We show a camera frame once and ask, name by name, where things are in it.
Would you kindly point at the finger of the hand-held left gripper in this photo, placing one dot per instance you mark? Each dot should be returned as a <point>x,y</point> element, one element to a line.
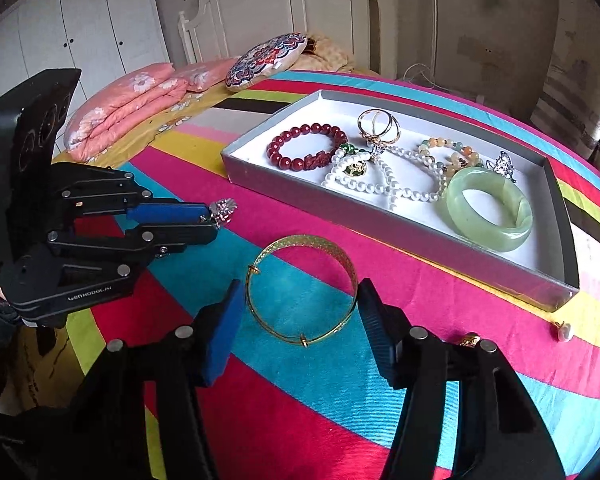
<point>170,212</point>
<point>180,235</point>

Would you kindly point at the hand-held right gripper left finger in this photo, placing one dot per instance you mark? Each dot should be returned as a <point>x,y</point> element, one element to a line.
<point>222,332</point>

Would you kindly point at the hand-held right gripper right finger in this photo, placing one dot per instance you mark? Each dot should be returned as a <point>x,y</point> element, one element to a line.
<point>380,335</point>

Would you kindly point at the silver flower enamel brooch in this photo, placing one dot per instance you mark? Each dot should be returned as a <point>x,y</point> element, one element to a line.
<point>224,210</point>

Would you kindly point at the gold filigree bangle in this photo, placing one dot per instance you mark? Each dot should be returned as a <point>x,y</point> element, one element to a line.
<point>305,243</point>

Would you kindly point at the grey cardboard box tray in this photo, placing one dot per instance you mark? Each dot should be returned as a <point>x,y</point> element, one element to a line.
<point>330,210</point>

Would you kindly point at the pale green jade bangle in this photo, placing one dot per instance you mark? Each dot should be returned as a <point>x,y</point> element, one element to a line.
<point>460,210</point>

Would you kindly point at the green gold pendant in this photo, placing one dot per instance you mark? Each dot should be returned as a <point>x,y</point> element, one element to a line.
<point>352,166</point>

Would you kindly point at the silver butterfly brooch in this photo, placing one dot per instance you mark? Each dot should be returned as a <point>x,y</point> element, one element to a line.
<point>502,164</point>

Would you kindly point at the interlinked gold rings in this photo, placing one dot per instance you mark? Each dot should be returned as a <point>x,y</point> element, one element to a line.
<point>362,120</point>

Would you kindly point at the small gold earring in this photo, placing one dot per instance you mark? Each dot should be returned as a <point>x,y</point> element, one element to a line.
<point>470,340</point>

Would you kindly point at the colourful striped blanket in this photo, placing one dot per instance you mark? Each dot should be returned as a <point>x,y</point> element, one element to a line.
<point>305,410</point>

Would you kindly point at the pink floral quilt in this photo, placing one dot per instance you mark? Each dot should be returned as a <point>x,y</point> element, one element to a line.
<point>125,100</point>

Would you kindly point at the white wardrobe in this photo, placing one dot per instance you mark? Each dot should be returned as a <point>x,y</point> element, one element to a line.
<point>80,20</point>

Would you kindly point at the round embroidered cushion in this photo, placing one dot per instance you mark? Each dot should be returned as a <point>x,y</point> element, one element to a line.
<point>265,62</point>

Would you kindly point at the small pearl earring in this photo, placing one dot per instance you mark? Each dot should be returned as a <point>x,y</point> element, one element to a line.
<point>563,331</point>

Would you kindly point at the yellow checked pillow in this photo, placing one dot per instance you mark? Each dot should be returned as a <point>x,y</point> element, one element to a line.
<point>330,55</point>

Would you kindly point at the white wooden headboard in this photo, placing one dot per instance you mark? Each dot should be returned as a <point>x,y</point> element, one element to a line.
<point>280,5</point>

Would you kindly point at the beige printed curtain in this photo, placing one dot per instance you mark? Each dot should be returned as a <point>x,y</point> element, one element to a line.
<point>570,120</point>

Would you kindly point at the thin white pole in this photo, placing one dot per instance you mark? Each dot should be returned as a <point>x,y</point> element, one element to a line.
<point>435,35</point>

